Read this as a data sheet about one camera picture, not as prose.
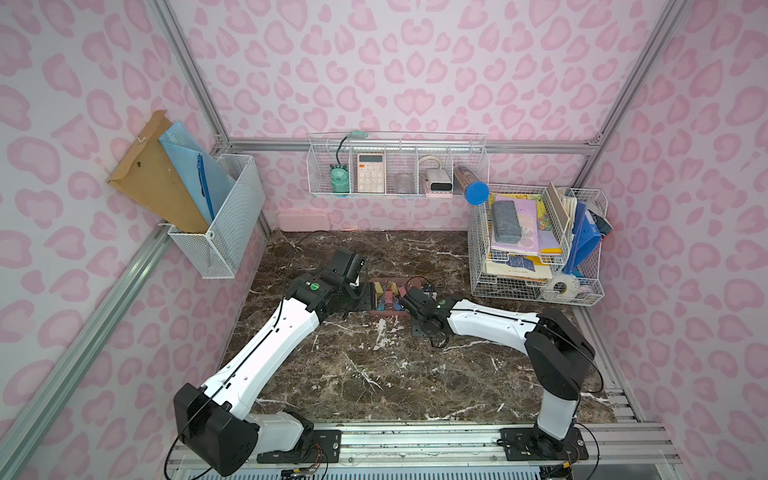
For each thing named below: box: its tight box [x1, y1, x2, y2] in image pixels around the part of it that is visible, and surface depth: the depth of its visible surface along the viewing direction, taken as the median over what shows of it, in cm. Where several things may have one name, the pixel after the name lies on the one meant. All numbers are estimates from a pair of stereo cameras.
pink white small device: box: [418, 155, 454, 198], surface depth 90 cm
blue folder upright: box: [564, 201, 601, 275], surface depth 92 cm
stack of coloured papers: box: [489, 193, 563, 256], surface depth 93 cm
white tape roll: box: [545, 273, 581, 300], surface depth 97 cm
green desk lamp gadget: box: [330, 131, 368, 193], surface depth 92 cm
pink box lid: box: [276, 210, 331, 232], surface depth 120 cm
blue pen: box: [197, 153, 215, 221], surface depth 68 cm
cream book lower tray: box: [485, 256, 553, 280], surface depth 89 cm
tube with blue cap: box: [453, 165, 490, 206], surface depth 86 cm
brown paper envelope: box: [108, 110, 209, 233], surface depth 69 cm
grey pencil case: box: [492, 200, 522, 243], surface depth 90 cm
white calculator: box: [357, 153, 385, 193], surface depth 97 cm
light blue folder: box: [159, 120, 236, 226], surface depth 73 cm
